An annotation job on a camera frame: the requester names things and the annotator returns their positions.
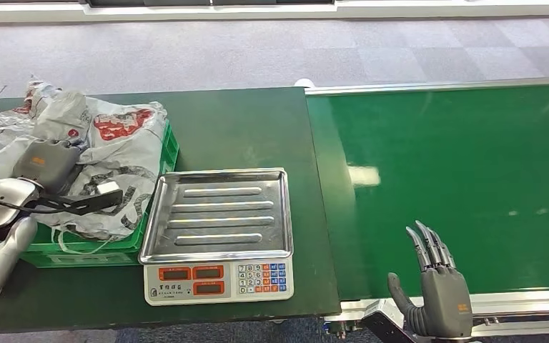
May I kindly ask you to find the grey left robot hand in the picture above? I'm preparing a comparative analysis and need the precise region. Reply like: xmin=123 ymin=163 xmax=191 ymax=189
xmin=11 ymin=138 xmax=84 ymax=195

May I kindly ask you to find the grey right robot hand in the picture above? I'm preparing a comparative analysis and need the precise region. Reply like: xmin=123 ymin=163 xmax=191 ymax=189
xmin=387 ymin=219 xmax=475 ymax=341

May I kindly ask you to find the grey courier bag black logo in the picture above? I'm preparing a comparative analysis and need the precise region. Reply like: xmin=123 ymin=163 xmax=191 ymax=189
xmin=23 ymin=91 xmax=169 ymax=242

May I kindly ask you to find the green plastic basket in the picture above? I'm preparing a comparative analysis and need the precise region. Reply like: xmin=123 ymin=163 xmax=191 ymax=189
xmin=19 ymin=118 xmax=181 ymax=269

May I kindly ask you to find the crumpled grey courier bag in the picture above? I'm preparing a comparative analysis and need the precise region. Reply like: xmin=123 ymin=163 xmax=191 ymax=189
xmin=0 ymin=75 xmax=62 ymax=155

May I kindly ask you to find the white electronic scale steel tray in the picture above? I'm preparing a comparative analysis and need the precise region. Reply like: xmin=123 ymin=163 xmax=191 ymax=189
xmin=138 ymin=166 xmax=295 ymax=307

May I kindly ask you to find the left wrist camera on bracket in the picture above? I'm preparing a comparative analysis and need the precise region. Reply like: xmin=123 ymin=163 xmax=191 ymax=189
xmin=33 ymin=181 xmax=124 ymax=217

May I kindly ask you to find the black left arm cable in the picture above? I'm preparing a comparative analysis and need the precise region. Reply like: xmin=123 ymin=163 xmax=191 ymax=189
xmin=0 ymin=195 xmax=44 ymax=210

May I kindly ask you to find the green conveyor belt aluminium frame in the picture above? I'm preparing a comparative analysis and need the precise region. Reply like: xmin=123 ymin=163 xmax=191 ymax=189
xmin=305 ymin=76 xmax=549 ymax=338

